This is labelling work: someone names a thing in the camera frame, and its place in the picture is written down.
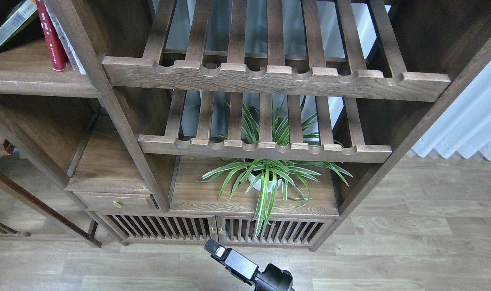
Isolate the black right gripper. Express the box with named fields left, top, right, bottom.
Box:
left=204, top=239, right=294, bottom=291

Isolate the red paperback book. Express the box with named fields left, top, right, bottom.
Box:
left=36, top=0, right=68, bottom=72

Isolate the white plant pot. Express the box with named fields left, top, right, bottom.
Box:
left=246, top=168, right=294, bottom=193

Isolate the green spider plant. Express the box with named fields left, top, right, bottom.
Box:
left=200, top=105, right=353, bottom=236

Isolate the brass drawer knob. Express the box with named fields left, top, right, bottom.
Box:
left=113, top=200, right=122, bottom=209

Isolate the dark wooden bookshelf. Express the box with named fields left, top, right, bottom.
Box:
left=0, top=0, right=491, bottom=251

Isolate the upright white book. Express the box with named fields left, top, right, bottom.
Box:
left=53, top=0, right=87, bottom=75

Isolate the upright brown-spined book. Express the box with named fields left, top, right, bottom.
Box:
left=44, top=0, right=85, bottom=74

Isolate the white pleated curtain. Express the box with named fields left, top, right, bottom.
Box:
left=411, top=61, right=491, bottom=161

